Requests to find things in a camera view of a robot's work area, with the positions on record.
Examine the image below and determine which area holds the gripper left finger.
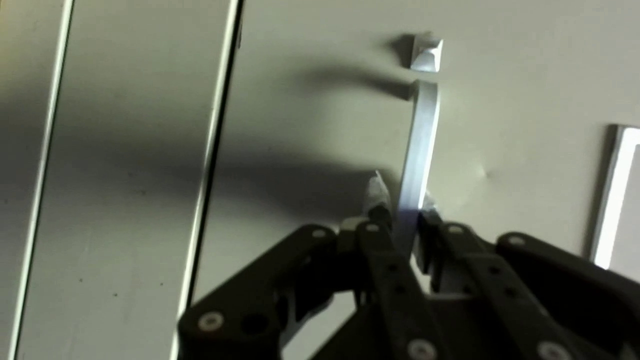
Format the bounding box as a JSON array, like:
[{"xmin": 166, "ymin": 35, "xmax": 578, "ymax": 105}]
[{"xmin": 177, "ymin": 171, "xmax": 447, "ymax": 360}]

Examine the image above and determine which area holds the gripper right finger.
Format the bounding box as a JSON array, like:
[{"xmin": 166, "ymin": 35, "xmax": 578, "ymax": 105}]
[{"xmin": 416, "ymin": 192, "xmax": 640, "ymax": 360}]

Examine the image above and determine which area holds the silver bar drawer handle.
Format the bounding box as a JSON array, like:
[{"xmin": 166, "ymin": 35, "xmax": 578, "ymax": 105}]
[{"xmin": 394, "ymin": 80, "xmax": 442, "ymax": 263}]

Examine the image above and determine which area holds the beige metal filing cabinet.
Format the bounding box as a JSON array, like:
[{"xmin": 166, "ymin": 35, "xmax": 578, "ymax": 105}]
[{"xmin": 0, "ymin": 0, "xmax": 640, "ymax": 360}]

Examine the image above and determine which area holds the silver drawer latch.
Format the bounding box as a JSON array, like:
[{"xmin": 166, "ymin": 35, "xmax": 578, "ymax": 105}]
[{"xmin": 409, "ymin": 32, "xmax": 445, "ymax": 74}]

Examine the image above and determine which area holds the beige metal drawer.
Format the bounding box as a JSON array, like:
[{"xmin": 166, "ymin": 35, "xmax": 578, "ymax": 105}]
[
  {"xmin": 0, "ymin": 0, "xmax": 71, "ymax": 360},
  {"xmin": 10, "ymin": 0, "xmax": 242, "ymax": 360}
]

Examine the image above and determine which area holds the beige drawer with handle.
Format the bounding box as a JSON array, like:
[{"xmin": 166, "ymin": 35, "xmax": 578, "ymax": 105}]
[{"xmin": 172, "ymin": 0, "xmax": 640, "ymax": 360}]

